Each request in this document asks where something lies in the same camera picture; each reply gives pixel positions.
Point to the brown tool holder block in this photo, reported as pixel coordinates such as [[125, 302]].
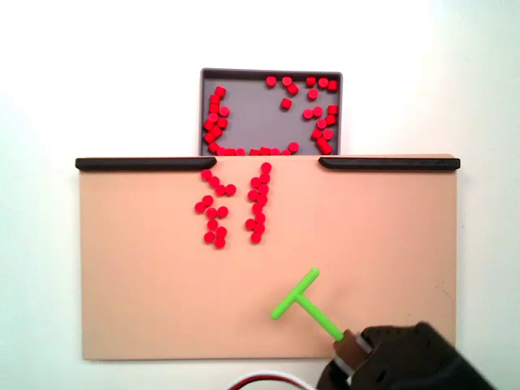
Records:
[[347, 349]]

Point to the green T-shaped pusher tool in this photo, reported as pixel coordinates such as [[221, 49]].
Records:
[[298, 296]]

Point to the red cylindrical granule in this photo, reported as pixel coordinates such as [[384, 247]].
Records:
[[310, 81], [222, 211], [207, 200], [212, 224], [271, 81], [240, 152], [255, 182], [293, 146], [328, 134], [209, 137], [308, 113], [221, 231], [292, 89], [206, 174], [211, 213], [263, 189], [262, 199], [220, 189], [253, 195], [265, 178], [313, 94], [213, 146], [257, 208], [214, 181], [220, 91], [213, 117], [260, 217], [275, 151], [215, 99], [230, 189], [266, 167], [259, 228], [286, 152], [250, 224], [318, 111], [332, 85], [256, 237], [330, 119], [287, 81], [255, 152], [265, 150], [286, 103], [224, 111], [333, 109], [321, 142], [222, 122], [209, 237], [219, 242], [321, 123], [216, 131], [221, 151], [326, 148], [230, 152], [200, 207], [323, 82], [209, 124], [317, 134], [214, 108]]

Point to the beige rectangular board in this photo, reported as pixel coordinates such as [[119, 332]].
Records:
[[142, 264]]

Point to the grey plastic tray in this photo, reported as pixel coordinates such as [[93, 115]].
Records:
[[252, 118]]

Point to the black rail strip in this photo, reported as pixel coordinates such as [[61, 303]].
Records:
[[142, 163], [390, 163]]

